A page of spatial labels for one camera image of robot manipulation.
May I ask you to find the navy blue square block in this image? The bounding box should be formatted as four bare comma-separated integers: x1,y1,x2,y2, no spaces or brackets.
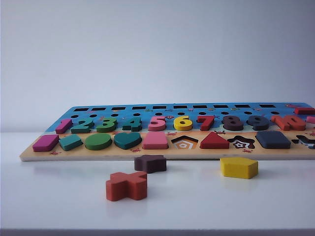
255,131,291,150

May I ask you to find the pink number five piece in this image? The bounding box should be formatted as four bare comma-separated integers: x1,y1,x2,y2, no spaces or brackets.
148,116,168,131

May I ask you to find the pink trapezoid block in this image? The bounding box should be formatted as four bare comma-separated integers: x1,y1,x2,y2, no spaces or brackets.
143,131,170,150

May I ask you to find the teal number four piece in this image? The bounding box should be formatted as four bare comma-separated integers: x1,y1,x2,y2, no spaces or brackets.
122,117,143,131

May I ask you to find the yellow number six piece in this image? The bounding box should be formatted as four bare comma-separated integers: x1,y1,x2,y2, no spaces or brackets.
173,116,193,131

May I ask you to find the teal heart block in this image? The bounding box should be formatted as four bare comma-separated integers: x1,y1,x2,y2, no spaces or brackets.
114,132,143,150

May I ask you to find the dark purple star block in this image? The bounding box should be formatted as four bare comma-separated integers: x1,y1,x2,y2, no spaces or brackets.
134,154,167,174

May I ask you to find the red number seven piece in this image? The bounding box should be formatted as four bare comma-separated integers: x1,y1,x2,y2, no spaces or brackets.
196,115,216,131

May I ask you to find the green number three piece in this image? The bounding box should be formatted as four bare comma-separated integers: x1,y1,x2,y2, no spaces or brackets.
96,117,118,133

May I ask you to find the red triangle block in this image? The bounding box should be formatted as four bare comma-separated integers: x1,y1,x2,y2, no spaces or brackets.
200,131,230,149

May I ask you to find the green oval block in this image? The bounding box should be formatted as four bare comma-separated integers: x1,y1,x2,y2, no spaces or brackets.
85,132,113,151

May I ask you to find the wooden number shape puzzle board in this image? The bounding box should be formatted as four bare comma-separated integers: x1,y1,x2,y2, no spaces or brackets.
19,101,315,162

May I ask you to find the orange cross block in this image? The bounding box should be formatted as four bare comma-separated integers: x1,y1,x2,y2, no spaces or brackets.
105,171,148,201

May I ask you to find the dark brown number eight piece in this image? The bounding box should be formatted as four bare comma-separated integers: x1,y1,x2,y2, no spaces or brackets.
221,115,244,131

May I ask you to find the teal green number two piece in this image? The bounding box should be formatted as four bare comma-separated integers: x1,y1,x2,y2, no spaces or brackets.
70,118,95,134

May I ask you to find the teal rectangle block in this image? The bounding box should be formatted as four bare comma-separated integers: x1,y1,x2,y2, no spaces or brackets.
59,134,84,151

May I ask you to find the yellow pentagon block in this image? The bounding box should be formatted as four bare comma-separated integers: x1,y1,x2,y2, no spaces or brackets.
220,156,259,179

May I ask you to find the magenta number one piece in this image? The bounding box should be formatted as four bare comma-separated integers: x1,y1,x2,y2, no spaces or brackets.
55,118,73,134

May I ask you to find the navy number nine piece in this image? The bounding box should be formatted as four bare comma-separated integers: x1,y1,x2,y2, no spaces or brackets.
247,115,270,131

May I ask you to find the magenta parallelogram block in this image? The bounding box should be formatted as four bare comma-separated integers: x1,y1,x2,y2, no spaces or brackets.
32,134,60,152

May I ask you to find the orange number ten piece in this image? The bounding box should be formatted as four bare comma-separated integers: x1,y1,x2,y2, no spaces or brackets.
271,115,307,131

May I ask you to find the red bar piece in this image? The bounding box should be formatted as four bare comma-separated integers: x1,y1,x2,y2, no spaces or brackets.
294,107,315,115

